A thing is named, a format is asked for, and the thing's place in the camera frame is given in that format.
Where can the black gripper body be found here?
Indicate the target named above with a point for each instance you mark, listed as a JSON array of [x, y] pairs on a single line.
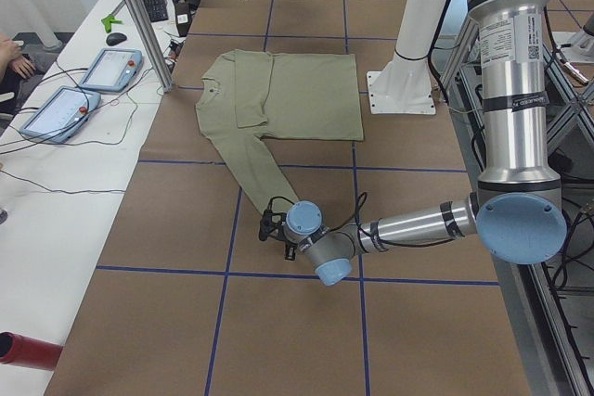
[[290, 251]]

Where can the green long-sleeve shirt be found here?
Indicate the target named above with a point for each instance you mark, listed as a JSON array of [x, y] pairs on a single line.
[[251, 96]]

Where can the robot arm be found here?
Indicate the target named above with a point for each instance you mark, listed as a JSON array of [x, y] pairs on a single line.
[[515, 208]]

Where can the person hand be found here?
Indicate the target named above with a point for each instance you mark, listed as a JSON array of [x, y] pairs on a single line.
[[12, 58]]

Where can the black keyboard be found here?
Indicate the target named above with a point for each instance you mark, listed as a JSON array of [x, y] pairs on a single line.
[[156, 10]]

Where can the green plastic tool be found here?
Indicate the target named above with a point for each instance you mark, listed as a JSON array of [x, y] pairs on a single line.
[[109, 21]]

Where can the black computer mouse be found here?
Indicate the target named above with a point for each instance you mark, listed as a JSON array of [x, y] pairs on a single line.
[[115, 38]]

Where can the teach pendant far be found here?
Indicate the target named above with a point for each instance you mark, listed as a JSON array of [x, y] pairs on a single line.
[[112, 70]]

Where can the teach pendant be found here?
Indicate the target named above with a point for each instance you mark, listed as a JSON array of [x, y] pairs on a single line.
[[61, 116], [112, 70]]

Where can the teach pendant near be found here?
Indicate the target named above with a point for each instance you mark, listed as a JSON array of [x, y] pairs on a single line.
[[61, 116]]

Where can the red cylinder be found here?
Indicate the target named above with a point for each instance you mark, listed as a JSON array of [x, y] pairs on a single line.
[[27, 352]]

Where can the aluminium frame post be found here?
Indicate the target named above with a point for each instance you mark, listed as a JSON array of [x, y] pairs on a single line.
[[150, 42]]

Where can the white pedestal base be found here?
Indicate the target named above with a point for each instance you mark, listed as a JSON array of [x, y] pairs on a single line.
[[404, 85]]

